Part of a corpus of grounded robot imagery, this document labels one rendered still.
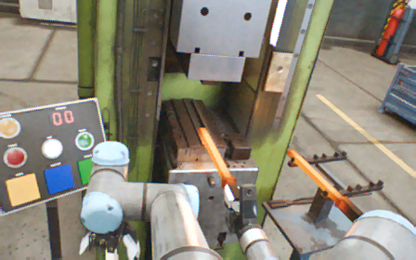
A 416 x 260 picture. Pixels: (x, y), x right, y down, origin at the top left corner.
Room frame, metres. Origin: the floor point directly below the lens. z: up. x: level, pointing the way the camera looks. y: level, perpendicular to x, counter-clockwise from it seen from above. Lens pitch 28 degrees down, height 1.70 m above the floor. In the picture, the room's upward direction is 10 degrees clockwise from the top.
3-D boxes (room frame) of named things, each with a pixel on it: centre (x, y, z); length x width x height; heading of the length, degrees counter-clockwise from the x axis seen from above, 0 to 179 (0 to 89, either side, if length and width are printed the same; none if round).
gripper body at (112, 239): (0.58, 0.19, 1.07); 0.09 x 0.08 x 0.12; 4
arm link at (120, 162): (0.58, 0.19, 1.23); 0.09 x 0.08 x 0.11; 12
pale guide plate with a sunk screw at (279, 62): (1.36, -0.26, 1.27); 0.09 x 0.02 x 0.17; 109
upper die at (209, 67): (1.33, 0.07, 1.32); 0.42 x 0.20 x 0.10; 19
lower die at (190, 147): (1.33, 0.07, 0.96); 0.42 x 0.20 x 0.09; 19
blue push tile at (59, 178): (0.78, 0.41, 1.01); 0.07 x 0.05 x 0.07; 134
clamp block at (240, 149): (1.25, -0.15, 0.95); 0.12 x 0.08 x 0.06; 19
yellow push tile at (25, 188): (0.71, 0.48, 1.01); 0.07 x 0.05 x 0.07; 134
